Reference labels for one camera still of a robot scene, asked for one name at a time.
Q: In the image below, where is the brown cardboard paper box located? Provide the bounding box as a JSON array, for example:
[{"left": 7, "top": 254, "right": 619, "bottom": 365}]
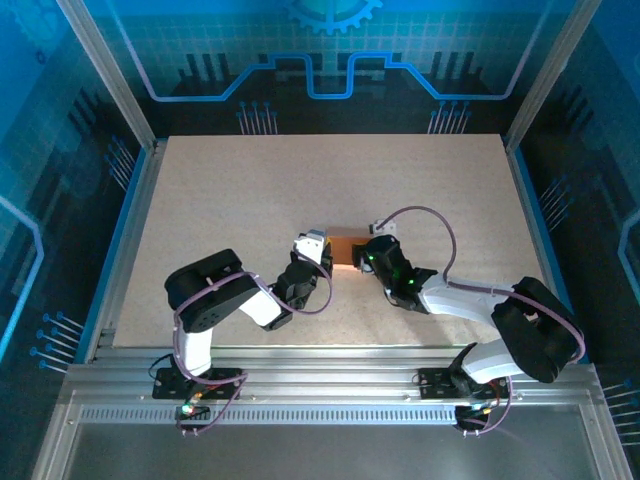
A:
[{"left": 324, "top": 225, "right": 374, "bottom": 270}]

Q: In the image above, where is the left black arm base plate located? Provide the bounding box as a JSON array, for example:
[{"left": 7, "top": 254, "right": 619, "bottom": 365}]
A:
[{"left": 152, "top": 367, "right": 245, "bottom": 401}]

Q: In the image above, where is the small led circuit board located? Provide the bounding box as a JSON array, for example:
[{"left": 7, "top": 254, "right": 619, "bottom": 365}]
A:
[
  {"left": 453, "top": 399, "right": 496, "bottom": 422},
  {"left": 175, "top": 392, "right": 212, "bottom": 420}
]

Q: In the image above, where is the right aluminium side rail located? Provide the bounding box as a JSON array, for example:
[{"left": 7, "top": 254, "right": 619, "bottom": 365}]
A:
[{"left": 502, "top": 139, "right": 591, "bottom": 364}]

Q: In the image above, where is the grey metal panel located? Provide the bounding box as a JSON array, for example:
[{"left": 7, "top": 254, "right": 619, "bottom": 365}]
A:
[{"left": 32, "top": 419, "right": 634, "bottom": 480}]

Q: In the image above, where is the aluminium side rail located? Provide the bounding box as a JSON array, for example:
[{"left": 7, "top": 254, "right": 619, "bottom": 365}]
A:
[
  {"left": 502, "top": 139, "right": 591, "bottom": 364},
  {"left": 82, "top": 142, "right": 164, "bottom": 364}
]

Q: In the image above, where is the aluminium corner post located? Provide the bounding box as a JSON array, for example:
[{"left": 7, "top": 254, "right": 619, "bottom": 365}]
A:
[
  {"left": 53, "top": 0, "right": 160, "bottom": 151},
  {"left": 501, "top": 0, "right": 604, "bottom": 151}
]

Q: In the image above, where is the left small LED circuit board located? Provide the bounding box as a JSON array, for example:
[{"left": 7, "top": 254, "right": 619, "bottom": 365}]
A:
[{"left": 175, "top": 392, "right": 212, "bottom": 420}]

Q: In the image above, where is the left aluminium corner post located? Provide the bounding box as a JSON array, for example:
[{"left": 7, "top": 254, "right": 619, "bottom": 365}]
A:
[{"left": 53, "top": 0, "right": 160, "bottom": 151}]

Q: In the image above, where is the left aluminium side rail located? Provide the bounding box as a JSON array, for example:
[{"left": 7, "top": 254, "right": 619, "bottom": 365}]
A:
[{"left": 82, "top": 142, "right": 164, "bottom": 364}]

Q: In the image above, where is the slotted grey cable duct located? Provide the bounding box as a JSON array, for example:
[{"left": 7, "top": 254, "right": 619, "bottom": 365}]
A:
[{"left": 78, "top": 405, "right": 464, "bottom": 425}]

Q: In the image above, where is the right small LED circuit board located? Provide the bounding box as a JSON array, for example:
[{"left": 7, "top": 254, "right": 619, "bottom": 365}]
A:
[{"left": 453, "top": 399, "right": 496, "bottom": 422}]

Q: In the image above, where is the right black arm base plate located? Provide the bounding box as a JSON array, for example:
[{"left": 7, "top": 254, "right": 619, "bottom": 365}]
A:
[{"left": 417, "top": 367, "right": 511, "bottom": 401}]

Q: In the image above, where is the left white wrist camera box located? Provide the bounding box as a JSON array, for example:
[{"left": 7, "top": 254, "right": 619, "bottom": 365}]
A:
[{"left": 292, "top": 228, "right": 327, "bottom": 265}]

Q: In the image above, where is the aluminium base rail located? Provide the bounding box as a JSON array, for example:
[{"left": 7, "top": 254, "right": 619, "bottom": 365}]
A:
[{"left": 64, "top": 346, "right": 604, "bottom": 409}]

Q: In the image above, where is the right aluminium corner post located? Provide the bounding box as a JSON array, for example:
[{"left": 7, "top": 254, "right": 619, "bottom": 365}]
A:
[{"left": 501, "top": 0, "right": 604, "bottom": 151}]

